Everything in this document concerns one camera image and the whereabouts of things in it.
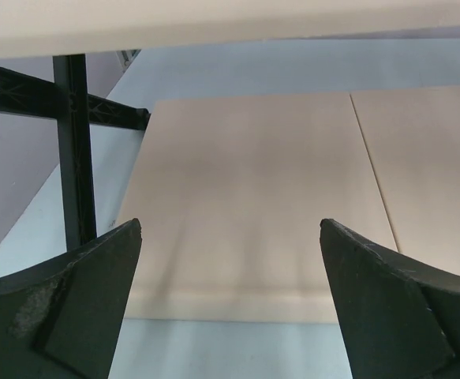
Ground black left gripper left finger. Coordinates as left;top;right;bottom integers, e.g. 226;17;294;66
0;219;142;378

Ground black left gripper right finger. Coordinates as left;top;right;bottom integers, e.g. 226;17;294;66
320;219;460;378

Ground beige three-tier shelf rack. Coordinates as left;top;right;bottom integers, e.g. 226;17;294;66
0;1;460;323

